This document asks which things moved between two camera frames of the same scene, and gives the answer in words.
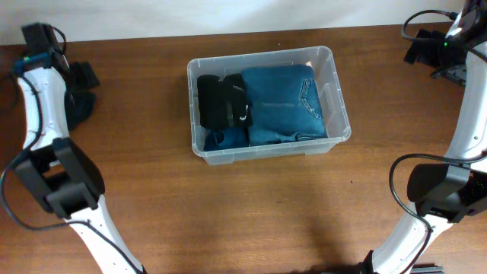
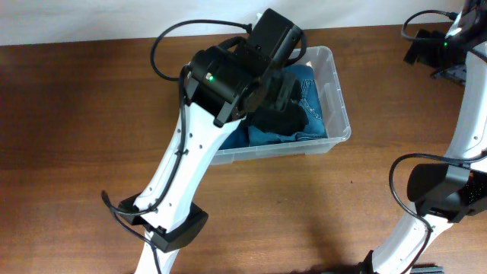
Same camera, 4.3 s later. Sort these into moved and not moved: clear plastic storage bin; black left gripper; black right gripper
Moved: black left gripper
Not moved: black right gripper; clear plastic storage bin
